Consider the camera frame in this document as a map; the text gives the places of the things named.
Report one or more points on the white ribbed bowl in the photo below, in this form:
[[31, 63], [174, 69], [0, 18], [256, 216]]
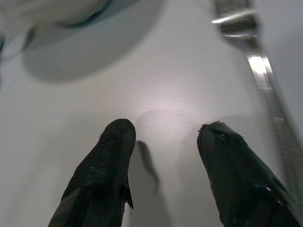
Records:
[[71, 9]]

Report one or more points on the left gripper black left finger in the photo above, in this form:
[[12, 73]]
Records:
[[104, 170]]

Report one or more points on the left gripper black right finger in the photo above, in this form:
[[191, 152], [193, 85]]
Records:
[[239, 179]]

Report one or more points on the silver metal fork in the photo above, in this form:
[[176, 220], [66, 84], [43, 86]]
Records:
[[260, 62]]

